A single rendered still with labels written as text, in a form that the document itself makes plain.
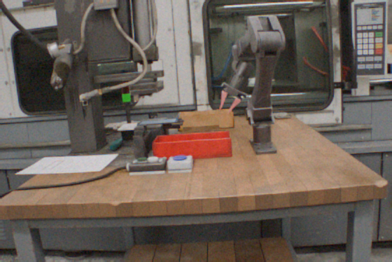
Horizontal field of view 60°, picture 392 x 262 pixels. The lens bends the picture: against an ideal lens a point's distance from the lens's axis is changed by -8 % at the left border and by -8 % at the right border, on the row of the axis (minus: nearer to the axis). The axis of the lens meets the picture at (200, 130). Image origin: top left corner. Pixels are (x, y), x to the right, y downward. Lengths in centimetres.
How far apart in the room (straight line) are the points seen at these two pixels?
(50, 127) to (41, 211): 136
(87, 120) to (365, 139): 148
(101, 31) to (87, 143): 42
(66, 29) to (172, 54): 76
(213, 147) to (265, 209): 34
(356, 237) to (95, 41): 107
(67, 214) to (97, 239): 147
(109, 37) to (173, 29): 71
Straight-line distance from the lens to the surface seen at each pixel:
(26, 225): 102
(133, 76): 137
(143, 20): 137
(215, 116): 163
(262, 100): 120
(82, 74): 140
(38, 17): 230
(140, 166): 105
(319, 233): 226
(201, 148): 116
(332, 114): 203
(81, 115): 142
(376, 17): 197
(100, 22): 139
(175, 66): 201
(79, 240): 245
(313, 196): 87
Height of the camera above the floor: 120
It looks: 11 degrees down
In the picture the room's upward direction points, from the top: 4 degrees counter-clockwise
